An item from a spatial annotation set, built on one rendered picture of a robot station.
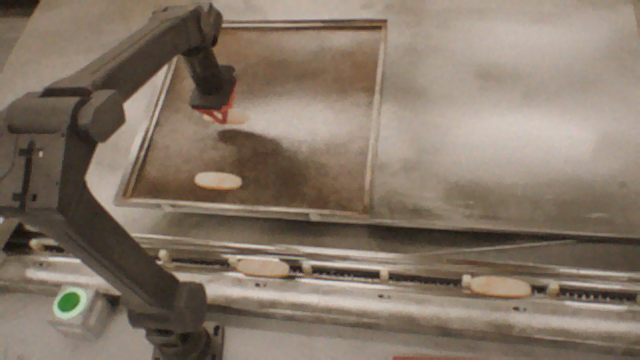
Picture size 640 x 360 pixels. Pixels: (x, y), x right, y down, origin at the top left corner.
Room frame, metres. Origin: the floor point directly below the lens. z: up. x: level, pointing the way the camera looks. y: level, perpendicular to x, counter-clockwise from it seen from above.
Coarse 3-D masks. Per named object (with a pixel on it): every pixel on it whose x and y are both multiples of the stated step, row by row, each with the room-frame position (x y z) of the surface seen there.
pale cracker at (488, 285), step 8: (472, 280) 0.42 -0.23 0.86; (480, 280) 0.41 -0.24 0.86; (488, 280) 0.41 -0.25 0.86; (496, 280) 0.41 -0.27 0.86; (504, 280) 0.40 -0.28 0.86; (512, 280) 0.40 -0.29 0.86; (520, 280) 0.40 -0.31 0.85; (472, 288) 0.40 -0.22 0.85; (480, 288) 0.40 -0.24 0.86; (488, 288) 0.40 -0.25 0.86; (496, 288) 0.39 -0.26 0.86; (504, 288) 0.39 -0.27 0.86; (512, 288) 0.39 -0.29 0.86; (520, 288) 0.39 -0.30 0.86; (528, 288) 0.38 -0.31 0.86; (504, 296) 0.38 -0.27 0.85; (512, 296) 0.38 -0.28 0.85; (520, 296) 0.37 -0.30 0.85
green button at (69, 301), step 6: (66, 294) 0.50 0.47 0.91; (72, 294) 0.50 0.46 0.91; (78, 294) 0.50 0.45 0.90; (60, 300) 0.49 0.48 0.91; (66, 300) 0.49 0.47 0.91; (72, 300) 0.49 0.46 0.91; (78, 300) 0.49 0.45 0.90; (60, 306) 0.48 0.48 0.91; (66, 306) 0.48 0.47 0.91; (72, 306) 0.48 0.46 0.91; (66, 312) 0.47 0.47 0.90
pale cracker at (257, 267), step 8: (240, 264) 0.53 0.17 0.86; (248, 264) 0.53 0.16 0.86; (256, 264) 0.52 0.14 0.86; (264, 264) 0.52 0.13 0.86; (272, 264) 0.52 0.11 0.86; (280, 264) 0.52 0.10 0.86; (240, 272) 0.52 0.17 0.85; (248, 272) 0.51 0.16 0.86; (256, 272) 0.51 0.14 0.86; (264, 272) 0.51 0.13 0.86; (272, 272) 0.50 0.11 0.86; (280, 272) 0.50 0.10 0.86
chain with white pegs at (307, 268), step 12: (36, 240) 0.67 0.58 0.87; (60, 252) 0.65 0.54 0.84; (216, 264) 0.56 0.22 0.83; (228, 264) 0.55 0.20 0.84; (336, 276) 0.48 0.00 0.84; (360, 276) 0.47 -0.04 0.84; (372, 276) 0.47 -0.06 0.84; (384, 276) 0.45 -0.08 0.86; (468, 276) 0.42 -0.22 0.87; (468, 288) 0.41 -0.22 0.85; (552, 288) 0.37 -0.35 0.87; (624, 300) 0.34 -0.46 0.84; (636, 300) 0.34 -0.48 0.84
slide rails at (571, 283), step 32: (32, 256) 0.64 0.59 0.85; (64, 256) 0.63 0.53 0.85; (192, 256) 0.57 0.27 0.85; (224, 256) 0.56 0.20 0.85; (256, 256) 0.55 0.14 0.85; (288, 256) 0.54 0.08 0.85; (384, 288) 0.44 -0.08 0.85; (416, 288) 0.42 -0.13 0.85; (448, 288) 0.41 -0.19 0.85; (576, 288) 0.37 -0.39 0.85; (608, 288) 0.36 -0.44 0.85
